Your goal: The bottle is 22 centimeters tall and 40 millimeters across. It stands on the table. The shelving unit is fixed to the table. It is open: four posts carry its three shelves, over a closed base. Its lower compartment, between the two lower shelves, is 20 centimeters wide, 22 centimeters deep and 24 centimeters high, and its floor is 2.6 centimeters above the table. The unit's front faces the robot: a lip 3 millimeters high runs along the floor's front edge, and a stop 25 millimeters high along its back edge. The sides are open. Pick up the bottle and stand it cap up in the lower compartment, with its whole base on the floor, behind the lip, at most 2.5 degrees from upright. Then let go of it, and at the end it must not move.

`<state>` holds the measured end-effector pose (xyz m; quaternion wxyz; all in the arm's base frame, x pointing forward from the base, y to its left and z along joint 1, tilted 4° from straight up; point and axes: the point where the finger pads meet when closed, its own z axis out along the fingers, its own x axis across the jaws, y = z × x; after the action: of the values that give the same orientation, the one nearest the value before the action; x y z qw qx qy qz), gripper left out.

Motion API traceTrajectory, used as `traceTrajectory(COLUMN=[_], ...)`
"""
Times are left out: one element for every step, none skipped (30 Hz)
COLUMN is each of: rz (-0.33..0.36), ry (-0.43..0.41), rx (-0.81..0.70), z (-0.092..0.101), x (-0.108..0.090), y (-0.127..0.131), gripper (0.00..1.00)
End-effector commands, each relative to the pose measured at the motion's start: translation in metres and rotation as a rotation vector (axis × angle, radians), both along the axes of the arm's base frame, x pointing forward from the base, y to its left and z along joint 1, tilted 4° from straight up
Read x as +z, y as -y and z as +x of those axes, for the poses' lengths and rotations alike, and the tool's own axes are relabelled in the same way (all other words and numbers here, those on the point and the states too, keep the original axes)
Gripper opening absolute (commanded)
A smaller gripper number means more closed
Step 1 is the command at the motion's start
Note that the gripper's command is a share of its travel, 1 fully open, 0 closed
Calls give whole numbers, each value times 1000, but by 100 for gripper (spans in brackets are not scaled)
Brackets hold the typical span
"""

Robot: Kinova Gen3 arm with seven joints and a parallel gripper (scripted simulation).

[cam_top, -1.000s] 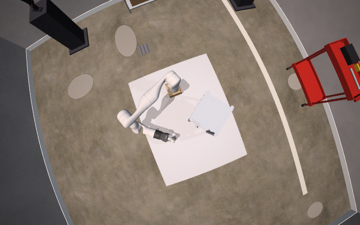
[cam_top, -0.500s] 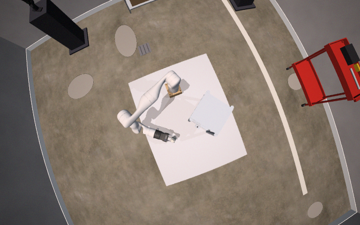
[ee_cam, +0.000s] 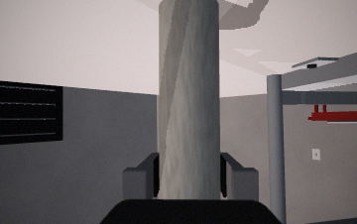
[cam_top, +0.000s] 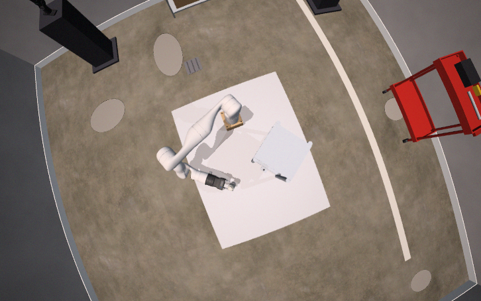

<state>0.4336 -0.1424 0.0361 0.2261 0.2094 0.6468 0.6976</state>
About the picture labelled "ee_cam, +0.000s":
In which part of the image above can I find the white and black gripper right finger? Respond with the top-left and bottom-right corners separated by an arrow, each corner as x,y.
220,153 -> 259,201

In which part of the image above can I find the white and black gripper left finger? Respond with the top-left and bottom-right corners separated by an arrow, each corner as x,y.
123,153 -> 160,200

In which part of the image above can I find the grey cylinder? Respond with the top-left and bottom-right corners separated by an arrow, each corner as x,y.
159,0 -> 221,200

